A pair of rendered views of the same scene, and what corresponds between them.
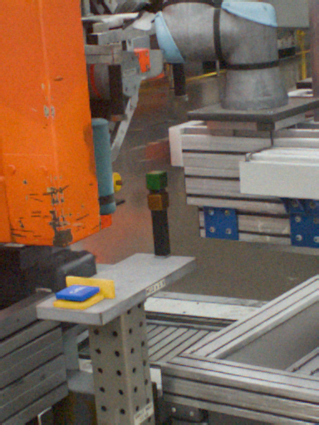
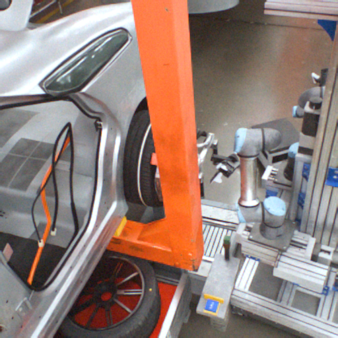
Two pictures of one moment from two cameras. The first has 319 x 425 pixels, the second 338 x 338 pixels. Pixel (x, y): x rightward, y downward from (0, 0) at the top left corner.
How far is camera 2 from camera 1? 1.98 m
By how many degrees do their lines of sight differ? 30
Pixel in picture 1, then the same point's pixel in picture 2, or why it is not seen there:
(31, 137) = (184, 245)
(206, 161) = (251, 245)
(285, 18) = (214, 8)
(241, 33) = (273, 218)
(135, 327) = not seen: hidden behind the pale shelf
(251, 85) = (274, 232)
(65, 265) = not seen: hidden behind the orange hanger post
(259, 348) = (260, 276)
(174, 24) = (245, 215)
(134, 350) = not seen: hidden behind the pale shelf
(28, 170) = (183, 253)
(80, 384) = (195, 289)
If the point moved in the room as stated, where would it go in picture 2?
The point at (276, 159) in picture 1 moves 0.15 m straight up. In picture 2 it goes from (288, 268) to (290, 251)
